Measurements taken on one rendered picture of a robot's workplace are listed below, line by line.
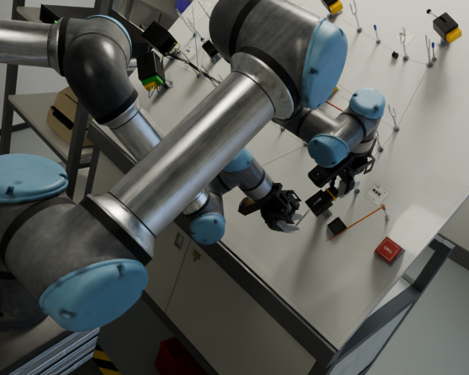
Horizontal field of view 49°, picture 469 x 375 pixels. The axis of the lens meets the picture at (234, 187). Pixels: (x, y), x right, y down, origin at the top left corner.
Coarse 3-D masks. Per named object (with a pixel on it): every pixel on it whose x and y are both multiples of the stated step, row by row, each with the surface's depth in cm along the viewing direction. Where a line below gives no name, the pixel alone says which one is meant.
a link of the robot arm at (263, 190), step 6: (264, 180) 123; (270, 180) 126; (258, 186) 128; (264, 186) 123; (270, 186) 125; (246, 192) 124; (252, 192) 123; (258, 192) 124; (264, 192) 124; (252, 198) 126; (258, 198) 125
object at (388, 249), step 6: (384, 240) 133; (390, 240) 133; (378, 246) 133; (384, 246) 133; (390, 246) 132; (396, 246) 132; (378, 252) 133; (384, 252) 132; (390, 252) 132; (396, 252) 131; (384, 258) 132; (390, 258) 131
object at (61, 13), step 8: (40, 8) 200; (48, 8) 198; (56, 8) 200; (64, 8) 203; (72, 8) 206; (80, 8) 210; (88, 8) 213; (40, 16) 201; (48, 16) 197; (56, 16) 194; (64, 16) 196; (72, 16) 199; (80, 16) 202; (88, 16) 204; (112, 16) 214; (120, 16) 217; (128, 24) 212; (128, 32) 204; (136, 32) 207; (136, 40) 199; (144, 40) 202; (136, 48) 198; (144, 48) 201; (152, 48) 204; (136, 56) 200
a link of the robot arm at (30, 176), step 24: (0, 168) 66; (24, 168) 67; (48, 168) 68; (0, 192) 62; (24, 192) 63; (48, 192) 65; (0, 216) 63; (24, 216) 62; (0, 240) 63; (0, 264) 68
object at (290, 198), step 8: (272, 184) 127; (280, 184) 126; (272, 192) 126; (280, 192) 126; (288, 192) 132; (256, 200) 127; (264, 200) 126; (272, 200) 128; (280, 200) 126; (288, 200) 129; (296, 200) 133; (264, 208) 132; (272, 208) 131; (280, 208) 129; (288, 208) 130; (296, 208) 133; (264, 216) 132; (272, 216) 131; (280, 216) 130; (288, 216) 129
